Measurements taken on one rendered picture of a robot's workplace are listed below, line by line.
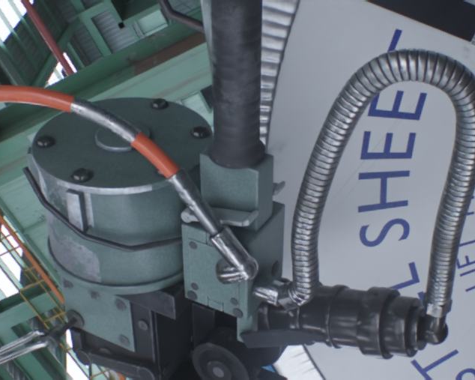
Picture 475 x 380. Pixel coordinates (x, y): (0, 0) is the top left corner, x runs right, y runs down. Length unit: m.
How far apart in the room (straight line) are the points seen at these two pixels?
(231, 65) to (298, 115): 0.23
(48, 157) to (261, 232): 0.18
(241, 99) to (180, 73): 5.12
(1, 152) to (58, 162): 5.42
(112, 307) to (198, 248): 0.12
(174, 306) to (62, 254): 0.10
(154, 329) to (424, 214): 0.31
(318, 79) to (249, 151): 0.19
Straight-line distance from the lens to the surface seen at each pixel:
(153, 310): 0.66
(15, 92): 0.58
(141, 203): 0.59
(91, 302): 0.72
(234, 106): 0.55
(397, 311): 0.67
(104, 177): 0.60
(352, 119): 0.51
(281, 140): 0.76
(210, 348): 0.71
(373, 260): 0.86
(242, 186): 0.58
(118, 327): 0.71
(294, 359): 0.92
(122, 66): 6.46
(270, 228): 0.61
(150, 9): 6.87
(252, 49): 0.53
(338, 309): 0.68
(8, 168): 6.09
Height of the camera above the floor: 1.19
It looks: 9 degrees up
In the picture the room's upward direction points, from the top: 115 degrees counter-clockwise
